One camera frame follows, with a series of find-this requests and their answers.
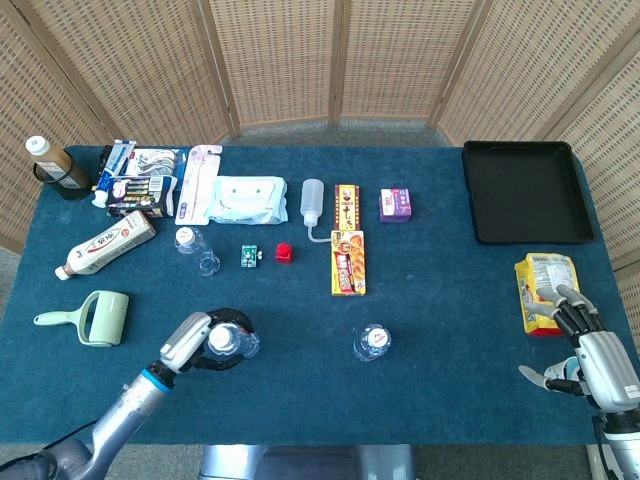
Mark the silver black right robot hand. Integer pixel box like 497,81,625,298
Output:
518,283,640,414

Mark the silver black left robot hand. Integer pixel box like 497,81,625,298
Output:
158,307,256,374

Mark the clear water bottle purple label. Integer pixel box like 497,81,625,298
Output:
352,323,394,362

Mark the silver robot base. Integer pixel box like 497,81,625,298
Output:
199,443,416,480

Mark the small white plastic container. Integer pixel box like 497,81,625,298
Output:
542,357,584,384

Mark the pale green lint roller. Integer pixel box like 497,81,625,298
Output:
33,290,130,349

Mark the clear water bottle nearly empty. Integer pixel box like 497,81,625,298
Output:
173,226,221,277

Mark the yellow snack bag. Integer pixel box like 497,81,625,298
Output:
514,252,581,337

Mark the white label milk tea bottle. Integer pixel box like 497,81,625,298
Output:
54,209,157,281

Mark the blue tablecloth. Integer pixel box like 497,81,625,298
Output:
0,144,640,446

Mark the pale blue wet wipes pack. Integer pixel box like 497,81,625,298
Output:
204,175,290,226

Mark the dark battery pack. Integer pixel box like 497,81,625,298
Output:
105,174,180,220

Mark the pink toothbrush blister pack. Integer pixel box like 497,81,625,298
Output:
174,144,224,225

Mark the yellow curry box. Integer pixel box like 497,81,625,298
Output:
330,229,368,297

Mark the white razor blister pack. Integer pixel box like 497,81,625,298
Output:
124,147,189,179

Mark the white squeeze wash bottle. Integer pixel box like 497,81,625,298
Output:
300,178,334,245

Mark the blue white toothpaste tube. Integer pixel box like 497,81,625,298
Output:
91,138,137,209

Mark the black plastic tray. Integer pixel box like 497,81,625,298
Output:
461,140,595,245

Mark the narrow red yellow box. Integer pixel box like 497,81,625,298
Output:
334,184,361,232

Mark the brown liquid bottle white cap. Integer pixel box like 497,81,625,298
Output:
24,135,94,202

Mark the purple box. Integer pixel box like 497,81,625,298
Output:
379,187,414,223

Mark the woven folding screen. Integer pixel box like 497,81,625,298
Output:
0,0,640,271

